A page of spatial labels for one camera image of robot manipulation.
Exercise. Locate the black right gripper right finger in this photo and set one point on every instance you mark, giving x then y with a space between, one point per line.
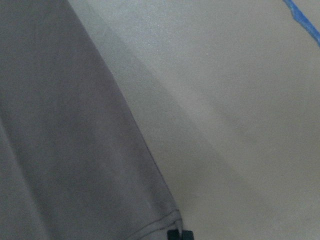
187 235

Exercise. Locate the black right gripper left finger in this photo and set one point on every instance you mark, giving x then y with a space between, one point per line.
173 234

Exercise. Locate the dark brown t-shirt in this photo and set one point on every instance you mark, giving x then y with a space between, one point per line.
73 162

